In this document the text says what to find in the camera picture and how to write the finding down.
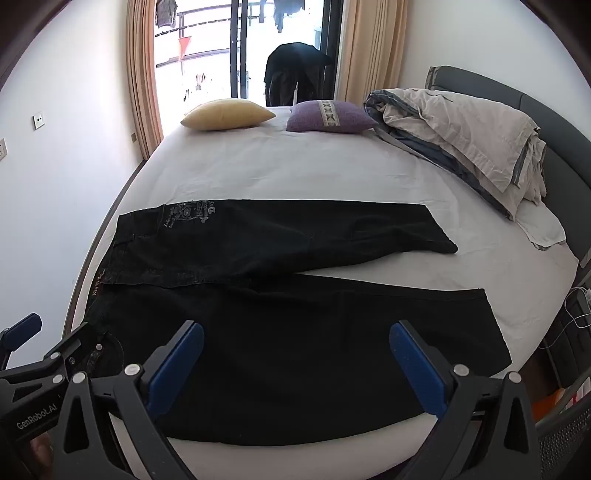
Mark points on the black draped garment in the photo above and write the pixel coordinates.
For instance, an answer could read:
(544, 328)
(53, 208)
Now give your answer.
(298, 69)

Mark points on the purple patterned pillow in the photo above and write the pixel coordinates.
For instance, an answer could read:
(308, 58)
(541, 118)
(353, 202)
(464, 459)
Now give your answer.
(332, 117)

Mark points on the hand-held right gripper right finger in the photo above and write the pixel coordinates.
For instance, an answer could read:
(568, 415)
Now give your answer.
(418, 371)

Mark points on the beige and grey duvet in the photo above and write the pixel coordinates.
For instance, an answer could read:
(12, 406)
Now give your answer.
(461, 129)

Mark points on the black sliding door frame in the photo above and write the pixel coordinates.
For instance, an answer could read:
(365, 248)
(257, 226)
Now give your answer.
(236, 46)

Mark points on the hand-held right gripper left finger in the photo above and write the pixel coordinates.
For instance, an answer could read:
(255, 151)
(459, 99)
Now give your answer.
(178, 369)

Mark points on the orange bin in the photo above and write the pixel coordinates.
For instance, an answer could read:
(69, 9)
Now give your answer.
(547, 404)

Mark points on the white wall socket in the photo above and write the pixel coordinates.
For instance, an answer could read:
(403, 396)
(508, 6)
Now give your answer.
(2, 150)
(39, 121)

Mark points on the grey nightstand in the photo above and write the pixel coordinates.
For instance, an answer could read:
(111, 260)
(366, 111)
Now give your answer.
(579, 323)

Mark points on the grey hanging garment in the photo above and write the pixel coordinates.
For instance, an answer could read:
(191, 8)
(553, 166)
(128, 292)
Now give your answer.
(166, 13)

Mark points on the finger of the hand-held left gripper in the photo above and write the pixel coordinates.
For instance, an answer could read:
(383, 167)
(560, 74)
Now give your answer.
(23, 325)
(74, 345)

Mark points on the yellow pillow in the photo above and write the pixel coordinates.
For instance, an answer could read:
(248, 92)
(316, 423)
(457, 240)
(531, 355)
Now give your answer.
(226, 114)

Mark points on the grey chair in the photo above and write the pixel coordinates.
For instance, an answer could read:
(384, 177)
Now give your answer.
(568, 434)

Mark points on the orange curtain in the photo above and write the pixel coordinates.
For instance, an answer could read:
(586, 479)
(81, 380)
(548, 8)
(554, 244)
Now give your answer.
(144, 78)

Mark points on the bed with white sheet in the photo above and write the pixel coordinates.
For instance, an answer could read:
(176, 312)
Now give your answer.
(300, 161)

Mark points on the black pants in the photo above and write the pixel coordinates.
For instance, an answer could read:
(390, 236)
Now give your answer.
(277, 360)

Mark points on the small orange flag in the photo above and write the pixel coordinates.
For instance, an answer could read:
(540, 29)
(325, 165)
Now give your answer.
(183, 46)

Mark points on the grey padded headboard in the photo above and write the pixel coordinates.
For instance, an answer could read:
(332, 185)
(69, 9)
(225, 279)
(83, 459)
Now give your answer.
(554, 134)

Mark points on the dark hanging garment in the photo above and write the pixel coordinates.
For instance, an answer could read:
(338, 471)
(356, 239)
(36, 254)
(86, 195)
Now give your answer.
(286, 11)

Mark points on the beige curtain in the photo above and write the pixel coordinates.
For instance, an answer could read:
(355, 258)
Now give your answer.
(371, 46)

